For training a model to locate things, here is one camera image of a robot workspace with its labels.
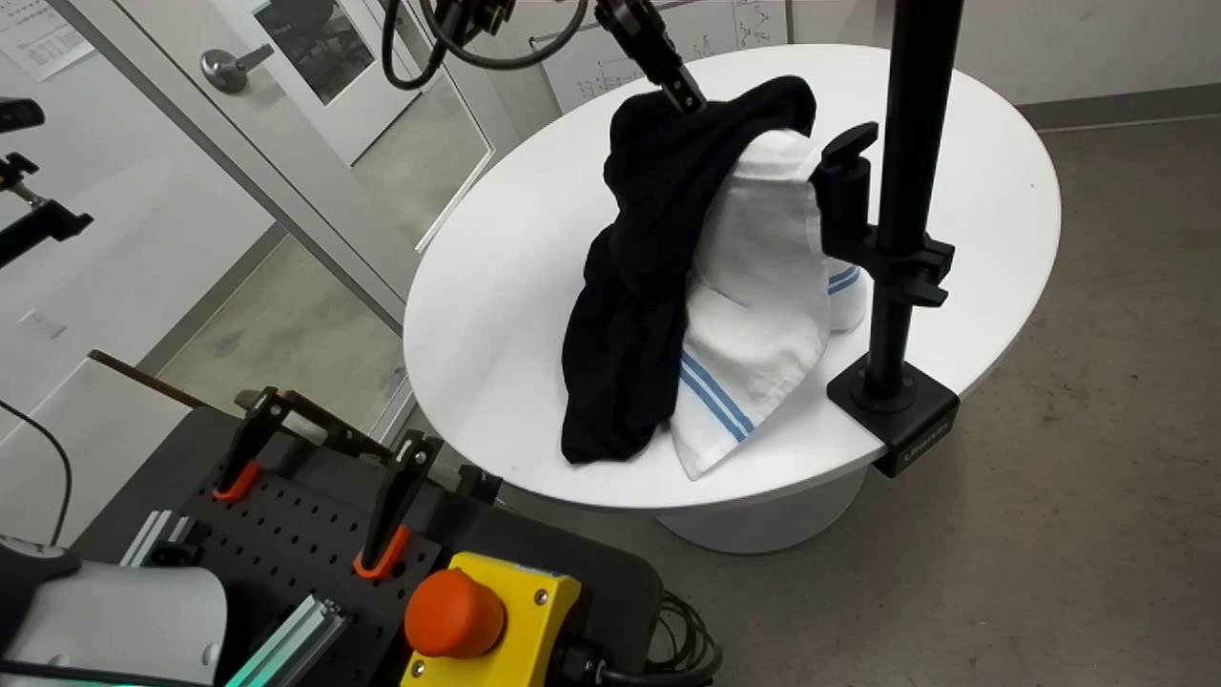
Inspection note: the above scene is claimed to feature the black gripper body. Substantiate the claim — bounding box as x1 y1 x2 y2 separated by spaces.
590 0 681 73

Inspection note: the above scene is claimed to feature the black t-shirt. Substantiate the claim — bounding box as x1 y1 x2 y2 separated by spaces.
557 73 822 470

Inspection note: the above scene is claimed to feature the white towel with blue stripes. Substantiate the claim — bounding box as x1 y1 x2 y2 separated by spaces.
668 128 874 486

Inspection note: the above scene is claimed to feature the black clamp-on stand with arm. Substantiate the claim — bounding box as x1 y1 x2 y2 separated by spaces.
812 0 968 480

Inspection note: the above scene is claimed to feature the dark poster on door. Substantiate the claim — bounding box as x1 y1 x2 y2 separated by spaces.
248 0 377 108

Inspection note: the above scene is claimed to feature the white door with window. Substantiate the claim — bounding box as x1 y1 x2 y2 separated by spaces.
118 0 431 176

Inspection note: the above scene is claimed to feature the orange emergency stop button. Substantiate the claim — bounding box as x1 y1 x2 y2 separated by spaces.
397 550 585 687

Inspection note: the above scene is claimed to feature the black perforated mounting board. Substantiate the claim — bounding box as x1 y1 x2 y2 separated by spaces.
70 405 670 687

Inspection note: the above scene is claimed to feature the white paper sheet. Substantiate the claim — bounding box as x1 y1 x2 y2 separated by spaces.
0 0 97 84

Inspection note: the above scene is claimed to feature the brown wooden stick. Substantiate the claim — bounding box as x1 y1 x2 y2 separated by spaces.
89 349 240 418

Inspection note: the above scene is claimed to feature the small black device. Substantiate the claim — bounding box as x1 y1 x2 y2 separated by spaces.
0 96 50 136

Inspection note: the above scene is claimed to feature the long aluminium extrusion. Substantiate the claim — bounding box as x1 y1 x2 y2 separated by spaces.
225 591 350 687

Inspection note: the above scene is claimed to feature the short aluminium extrusion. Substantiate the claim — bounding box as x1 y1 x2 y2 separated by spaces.
116 507 204 573

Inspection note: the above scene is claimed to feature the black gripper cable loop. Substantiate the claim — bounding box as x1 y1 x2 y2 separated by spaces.
377 0 594 96

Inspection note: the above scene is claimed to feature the silver door handle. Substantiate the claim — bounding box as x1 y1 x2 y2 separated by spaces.
197 41 277 96

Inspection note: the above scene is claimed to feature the grey door frame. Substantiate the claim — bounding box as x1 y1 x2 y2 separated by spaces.
50 0 422 329

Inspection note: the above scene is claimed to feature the grey wall baseboard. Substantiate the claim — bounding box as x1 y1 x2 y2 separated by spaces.
1015 84 1221 135

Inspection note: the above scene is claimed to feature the white table pedestal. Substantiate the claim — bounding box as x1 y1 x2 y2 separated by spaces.
651 470 871 559

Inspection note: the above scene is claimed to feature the black clamp with orange handle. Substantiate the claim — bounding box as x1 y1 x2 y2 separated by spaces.
205 386 321 507
350 433 448 588

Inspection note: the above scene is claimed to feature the black coiled cable bundle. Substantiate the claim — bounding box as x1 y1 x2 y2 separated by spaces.
557 591 725 687

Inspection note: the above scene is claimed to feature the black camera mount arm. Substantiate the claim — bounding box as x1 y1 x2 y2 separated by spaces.
0 149 97 270

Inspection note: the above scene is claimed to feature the thin black cable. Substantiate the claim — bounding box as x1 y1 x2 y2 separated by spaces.
0 399 76 550

